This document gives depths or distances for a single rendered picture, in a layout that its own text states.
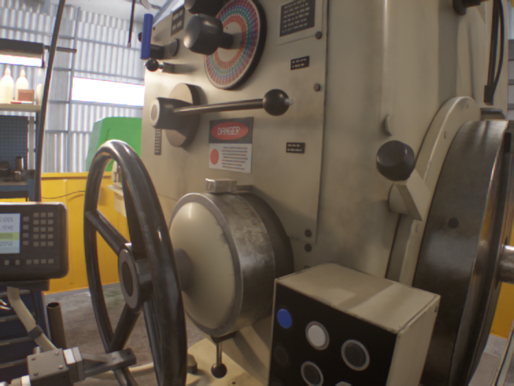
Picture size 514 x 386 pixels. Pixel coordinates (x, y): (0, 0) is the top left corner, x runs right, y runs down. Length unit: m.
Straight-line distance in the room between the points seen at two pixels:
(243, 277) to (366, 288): 0.16
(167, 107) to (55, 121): 12.90
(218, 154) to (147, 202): 0.32
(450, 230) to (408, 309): 0.19
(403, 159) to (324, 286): 0.15
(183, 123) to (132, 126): 3.80
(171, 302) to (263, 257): 0.19
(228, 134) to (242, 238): 0.23
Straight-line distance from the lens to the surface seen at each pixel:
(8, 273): 1.07
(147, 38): 0.87
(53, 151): 13.53
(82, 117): 13.69
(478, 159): 0.53
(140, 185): 0.31
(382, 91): 0.40
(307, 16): 0.49
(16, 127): 2.31
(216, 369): 0.68
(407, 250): 0.44
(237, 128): 0.56
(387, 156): 0.32
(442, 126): 0.52
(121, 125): 4.44
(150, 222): 0.29
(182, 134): 0.70
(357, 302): 0.32
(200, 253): 0.44
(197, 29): 0.55
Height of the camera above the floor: 1.47
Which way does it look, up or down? 6 degrees down
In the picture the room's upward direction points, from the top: 3 degrees clockwise
